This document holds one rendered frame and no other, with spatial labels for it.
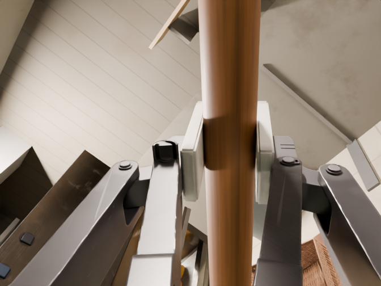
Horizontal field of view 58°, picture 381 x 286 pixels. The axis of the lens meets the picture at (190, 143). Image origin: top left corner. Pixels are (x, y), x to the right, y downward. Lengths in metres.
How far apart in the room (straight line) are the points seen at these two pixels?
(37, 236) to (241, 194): 1.48
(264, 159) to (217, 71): 0.05
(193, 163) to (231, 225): 0.06
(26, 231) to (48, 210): 0.16
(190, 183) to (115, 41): 3.61
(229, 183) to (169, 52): 3.44
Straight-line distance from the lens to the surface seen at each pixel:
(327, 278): 2.01
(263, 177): 0.17
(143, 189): 0.16
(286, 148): 0.18
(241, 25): 0.17
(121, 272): 1.78
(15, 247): 1.60
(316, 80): 3.65
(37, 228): 1.68
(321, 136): 3.91
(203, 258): 2.16
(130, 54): 3.74
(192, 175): 0.17
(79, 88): 4.10
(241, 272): 0.24
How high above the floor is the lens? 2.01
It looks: 11 degrees down
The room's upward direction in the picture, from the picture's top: 53 degrees counter-clockwise
